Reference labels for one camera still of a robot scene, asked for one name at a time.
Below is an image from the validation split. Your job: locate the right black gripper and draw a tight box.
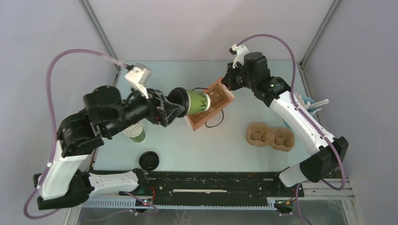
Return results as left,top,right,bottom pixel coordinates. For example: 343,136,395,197
221,60,256,91

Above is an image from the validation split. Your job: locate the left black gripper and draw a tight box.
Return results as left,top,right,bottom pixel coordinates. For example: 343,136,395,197
108,81,187,136

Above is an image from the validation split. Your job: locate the orange paper bag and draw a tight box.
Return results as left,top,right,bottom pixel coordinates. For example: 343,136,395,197
185,77,235,131

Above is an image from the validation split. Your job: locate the single brown pulp carrier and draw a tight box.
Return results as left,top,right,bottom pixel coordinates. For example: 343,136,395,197
189,84,228,124

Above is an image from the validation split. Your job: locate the brown pulp cup carrier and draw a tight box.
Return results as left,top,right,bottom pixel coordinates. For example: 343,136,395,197
246,122,295,152

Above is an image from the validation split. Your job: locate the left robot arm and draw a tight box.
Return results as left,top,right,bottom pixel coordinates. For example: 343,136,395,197
34,86,190,210

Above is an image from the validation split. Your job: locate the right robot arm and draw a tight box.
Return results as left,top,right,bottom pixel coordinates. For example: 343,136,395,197
221,52,349,196

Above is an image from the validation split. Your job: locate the stack of paper cups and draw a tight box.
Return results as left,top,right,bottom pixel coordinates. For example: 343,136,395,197
123,121,146,143

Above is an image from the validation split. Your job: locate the stack of black lids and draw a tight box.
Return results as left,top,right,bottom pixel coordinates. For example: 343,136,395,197
138,151,160,172

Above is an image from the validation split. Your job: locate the blue cup of stirrers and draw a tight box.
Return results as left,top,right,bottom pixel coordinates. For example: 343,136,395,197
295,93,329,116

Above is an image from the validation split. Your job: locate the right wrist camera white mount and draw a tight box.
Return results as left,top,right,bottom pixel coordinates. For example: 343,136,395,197
230,44,250,68

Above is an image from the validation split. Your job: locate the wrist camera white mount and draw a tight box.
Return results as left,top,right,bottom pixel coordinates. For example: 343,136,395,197
124,63,152,99
230,44,250,68

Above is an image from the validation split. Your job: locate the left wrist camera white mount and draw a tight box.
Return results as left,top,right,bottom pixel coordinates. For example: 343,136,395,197
124,63,152,99

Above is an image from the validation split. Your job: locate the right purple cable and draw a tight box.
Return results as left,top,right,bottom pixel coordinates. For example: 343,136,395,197
237,34,346,225

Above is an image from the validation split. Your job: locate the purple cable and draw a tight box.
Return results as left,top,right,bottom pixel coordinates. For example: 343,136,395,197
23,49,159,219
237,34,346,225

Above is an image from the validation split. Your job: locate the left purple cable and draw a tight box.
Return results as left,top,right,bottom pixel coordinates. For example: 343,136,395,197
23,49,159,219

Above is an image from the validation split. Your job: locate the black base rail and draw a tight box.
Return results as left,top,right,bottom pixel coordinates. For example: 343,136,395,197
132,171,304,208

